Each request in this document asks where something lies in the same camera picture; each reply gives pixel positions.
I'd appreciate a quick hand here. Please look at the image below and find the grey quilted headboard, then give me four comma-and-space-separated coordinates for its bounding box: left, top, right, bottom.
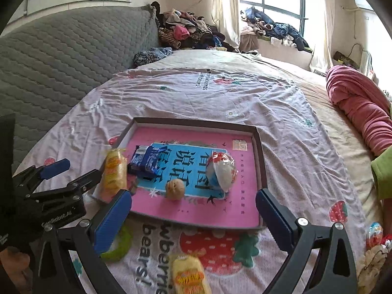
0, 4, 160, 172

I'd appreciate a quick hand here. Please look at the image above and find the small brown round cookie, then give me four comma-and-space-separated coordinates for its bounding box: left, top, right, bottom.
165, 179, 185, 201

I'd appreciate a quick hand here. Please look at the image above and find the cream curtain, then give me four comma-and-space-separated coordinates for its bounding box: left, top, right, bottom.
211, 0, 241, 50
309, 0, 336, 74

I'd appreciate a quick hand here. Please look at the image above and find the blue white snack packet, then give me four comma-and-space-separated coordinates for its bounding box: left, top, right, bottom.
127, 145, 168, 180

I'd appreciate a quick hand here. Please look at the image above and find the green cloth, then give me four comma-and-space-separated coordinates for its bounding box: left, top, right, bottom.
370, 146, 392, 201

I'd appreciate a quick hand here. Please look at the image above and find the small colourful egg toy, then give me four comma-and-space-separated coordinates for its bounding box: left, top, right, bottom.
366, 222, 384, 249

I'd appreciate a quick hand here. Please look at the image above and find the yellow snack packet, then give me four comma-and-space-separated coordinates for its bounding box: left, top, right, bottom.
92, 148, 128, 203
170, 255, 212, 294

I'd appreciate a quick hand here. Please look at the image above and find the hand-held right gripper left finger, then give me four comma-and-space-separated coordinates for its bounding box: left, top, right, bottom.
32, 189, 133, 294

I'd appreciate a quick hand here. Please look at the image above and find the dark blue knitted cloth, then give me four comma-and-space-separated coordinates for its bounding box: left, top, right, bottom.
133, 47, 174, 67

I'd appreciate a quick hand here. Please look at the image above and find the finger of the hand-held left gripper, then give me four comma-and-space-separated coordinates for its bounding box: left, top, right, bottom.
26, 168, 103, 202
12, 159, 71, 191

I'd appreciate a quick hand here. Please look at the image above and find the cream flower-shaped toy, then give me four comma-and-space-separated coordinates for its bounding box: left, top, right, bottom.
358, 244, 390, 294

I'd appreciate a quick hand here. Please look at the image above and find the pink rolled blanket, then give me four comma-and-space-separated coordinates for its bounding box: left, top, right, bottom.
325, 65, 392, 157

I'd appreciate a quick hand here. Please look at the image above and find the pink shallow tray box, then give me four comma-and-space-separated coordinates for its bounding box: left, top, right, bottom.
115, 117, 269, 230

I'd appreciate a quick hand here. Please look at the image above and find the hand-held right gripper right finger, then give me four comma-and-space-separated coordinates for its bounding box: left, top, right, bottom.
255, 188, 359, 294

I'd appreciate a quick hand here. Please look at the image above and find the printed strawberry blanket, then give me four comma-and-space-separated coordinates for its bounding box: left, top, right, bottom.
12, 67, 368, 294

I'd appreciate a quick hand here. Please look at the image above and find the beige bed sheet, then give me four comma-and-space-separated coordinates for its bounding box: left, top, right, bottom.
135, 49, 392, 232

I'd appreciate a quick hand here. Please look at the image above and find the red white egg toy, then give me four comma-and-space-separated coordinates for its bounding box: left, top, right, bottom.
205, 149, 238, 193

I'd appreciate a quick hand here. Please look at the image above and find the pile of mixed clothes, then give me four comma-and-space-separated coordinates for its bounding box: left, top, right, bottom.
151, 1, 237, 52

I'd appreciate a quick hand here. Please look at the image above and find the green ring toy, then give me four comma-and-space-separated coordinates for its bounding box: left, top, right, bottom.
99, 227, 133, 263

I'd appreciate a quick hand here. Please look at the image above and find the person's left hand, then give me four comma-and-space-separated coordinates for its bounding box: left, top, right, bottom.
0, 247, 32, 287

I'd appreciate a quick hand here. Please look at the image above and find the clothes heap on windowsill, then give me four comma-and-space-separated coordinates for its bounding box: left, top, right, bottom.
240, 6, 310, 51

